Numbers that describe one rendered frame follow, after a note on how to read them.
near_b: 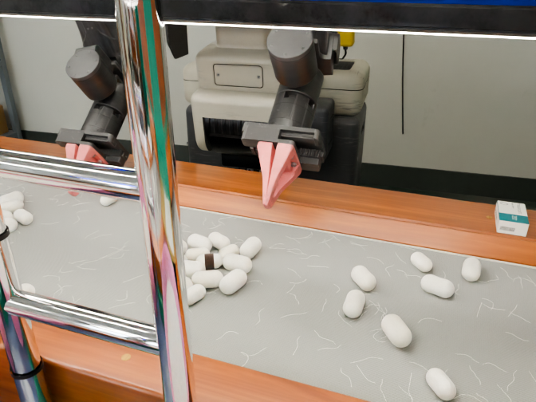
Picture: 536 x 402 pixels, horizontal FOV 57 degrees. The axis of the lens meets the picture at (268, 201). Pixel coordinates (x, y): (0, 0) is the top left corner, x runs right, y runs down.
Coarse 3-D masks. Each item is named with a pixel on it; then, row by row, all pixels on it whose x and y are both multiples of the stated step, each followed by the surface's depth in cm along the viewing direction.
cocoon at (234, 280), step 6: (234, 270) 57; (240, 270) 57; (228, 276) 56; (234, 276) 56; (240, 276) 57; (246, 276) 58; (222, 282) 56; (228, 282) 55; (234, 282) 56; (240, 282) 56; (222, 288) 56; (228, 288) 55; (234, 288) 56
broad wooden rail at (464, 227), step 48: (0, 144) 96; (48, 144) 96; (192, 192) 77; (240, 192) 76; (288, 192) 76; (336, 192) 76; (384, 192) 76; (384, 240) 67; (432, 240) 66; (480, 240) 64; (528, 240) 63
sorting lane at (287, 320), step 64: (0, 192) 82; (64, 192) 82; (64, 256) 64; (128, 256) 64; (256, 256) 64; (320, 256) 64; (384, 256) 64; (448, 256) 64; (192, 320) 53; (256, 320) 53; (320, 320) 53; (448, 320) 53; (512, 320) 53; (320, 384) 44; (384, 384) 44; (512, 384) 44
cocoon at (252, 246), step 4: (248, 240) 63; (252, 240) 63; (256, 240) 64; (244, 244) 63; (248, 244) 62; (252, 244) 63; (256, 244) 63; (260, 244) 64; (240, 248) 63; (244, 248) 62; (248, 248) 62; (252, 248) 62; (256, 248) 63; (260, 248) 64; (240, 252) 63; (244, 252) 62; (248, 252) 62; (252, 252) 62; (256, 252) 63; (248, 256) 62; (252, 256) 63
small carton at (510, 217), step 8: (496, 208) 68; (504, 208) 66; (512, 208) 66; (520, 208) 66; (496, 216) 67; (504, 216) 64; (512, 216) 64; (520, 216) 64; (496, 224) 66; (504, 224) 64; (512, 224) 63; (520, 224) 63; (528, 224) 63; (504, 232) 64; (512, 232) 64; (520, 232) 63
